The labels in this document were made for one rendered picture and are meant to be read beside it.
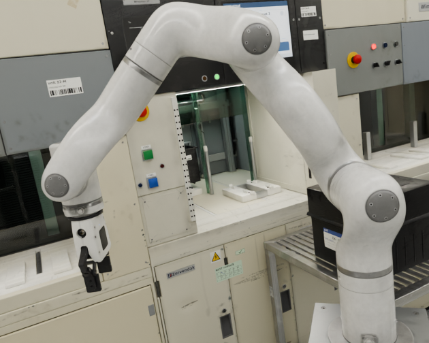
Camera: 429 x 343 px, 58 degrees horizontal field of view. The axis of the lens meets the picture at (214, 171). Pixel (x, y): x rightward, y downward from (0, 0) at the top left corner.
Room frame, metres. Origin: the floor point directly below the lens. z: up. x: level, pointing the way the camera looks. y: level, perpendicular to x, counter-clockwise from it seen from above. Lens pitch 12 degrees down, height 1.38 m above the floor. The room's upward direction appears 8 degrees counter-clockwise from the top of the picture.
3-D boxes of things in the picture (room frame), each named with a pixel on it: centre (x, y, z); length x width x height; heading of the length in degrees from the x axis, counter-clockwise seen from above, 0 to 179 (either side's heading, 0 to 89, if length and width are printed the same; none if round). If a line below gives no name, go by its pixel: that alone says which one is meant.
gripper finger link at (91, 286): (0.77, 0.29, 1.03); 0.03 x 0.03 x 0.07; 89
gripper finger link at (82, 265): (0.78, 0.29, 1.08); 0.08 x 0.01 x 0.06; 179
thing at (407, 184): (1.23, -0.49, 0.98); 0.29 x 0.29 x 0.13; 23
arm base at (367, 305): (0.82, -0.31, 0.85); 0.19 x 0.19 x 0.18
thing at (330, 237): (1.23, -0.49, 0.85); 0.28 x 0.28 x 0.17; 23
